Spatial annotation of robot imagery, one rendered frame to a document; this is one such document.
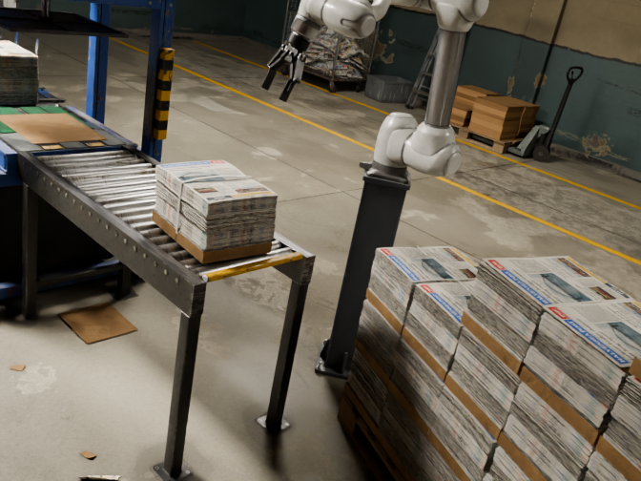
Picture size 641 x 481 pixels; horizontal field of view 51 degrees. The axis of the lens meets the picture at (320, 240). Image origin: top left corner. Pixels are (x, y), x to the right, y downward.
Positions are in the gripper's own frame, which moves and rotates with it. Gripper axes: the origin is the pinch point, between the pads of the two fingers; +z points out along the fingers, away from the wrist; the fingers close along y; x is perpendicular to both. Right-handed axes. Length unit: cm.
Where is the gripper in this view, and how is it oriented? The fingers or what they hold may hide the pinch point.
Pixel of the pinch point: (274, 91)
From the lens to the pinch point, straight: 235.2
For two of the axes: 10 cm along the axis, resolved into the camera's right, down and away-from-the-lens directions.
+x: -7.3, -2.2, -6.4
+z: -4.6, 8.6, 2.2
